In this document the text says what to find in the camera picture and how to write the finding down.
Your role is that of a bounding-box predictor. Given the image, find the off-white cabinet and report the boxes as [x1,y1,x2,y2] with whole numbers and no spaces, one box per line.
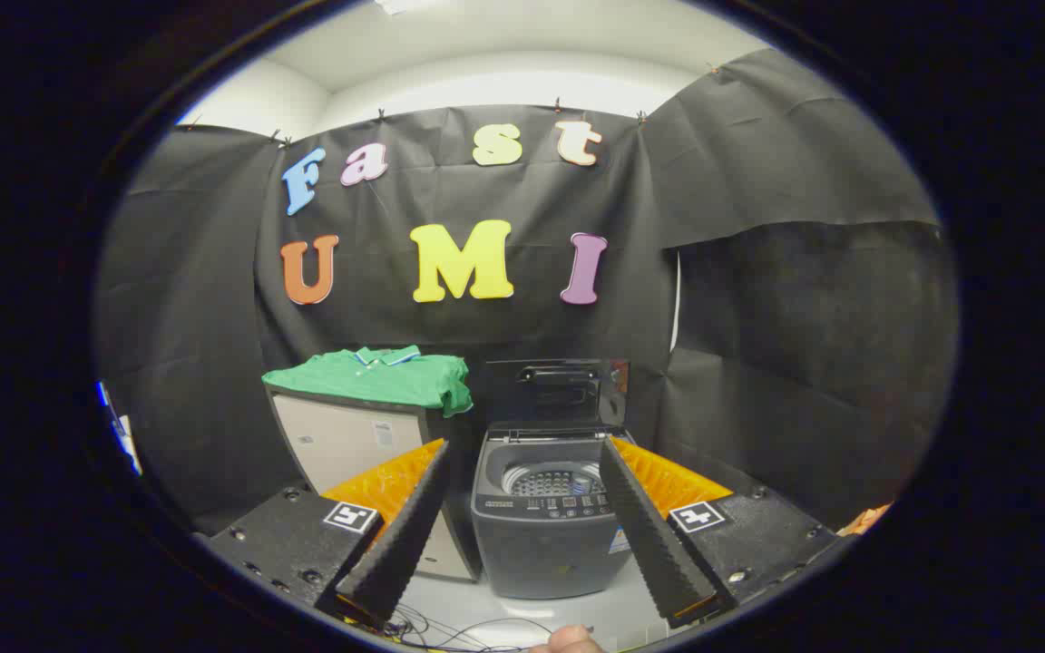
[264,381,483,583]

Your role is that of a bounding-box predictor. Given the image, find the orange and white flat box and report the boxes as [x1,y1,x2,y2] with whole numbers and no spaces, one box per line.
[835,502,894,538]

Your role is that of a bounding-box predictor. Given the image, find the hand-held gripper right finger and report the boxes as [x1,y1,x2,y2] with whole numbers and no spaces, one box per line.
[599,434,855,629]

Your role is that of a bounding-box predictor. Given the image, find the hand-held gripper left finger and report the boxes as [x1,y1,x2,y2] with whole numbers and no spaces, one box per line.
[203,438,453,629]

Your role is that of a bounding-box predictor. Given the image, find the green polo shirt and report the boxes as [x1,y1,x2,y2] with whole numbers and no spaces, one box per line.
[261,345,474,418]

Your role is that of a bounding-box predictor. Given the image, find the dark grey washing machine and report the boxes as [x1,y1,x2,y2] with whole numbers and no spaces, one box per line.
[471,426,637,599]

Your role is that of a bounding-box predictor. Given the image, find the black backdrop cloth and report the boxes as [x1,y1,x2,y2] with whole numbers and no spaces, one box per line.
[94,47,959,536]

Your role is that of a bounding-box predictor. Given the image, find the black cables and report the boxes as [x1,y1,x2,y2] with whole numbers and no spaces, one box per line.
[386,606,578,652]

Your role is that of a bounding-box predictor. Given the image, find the white stand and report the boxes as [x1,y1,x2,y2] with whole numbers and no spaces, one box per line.
[112,413,144,477]

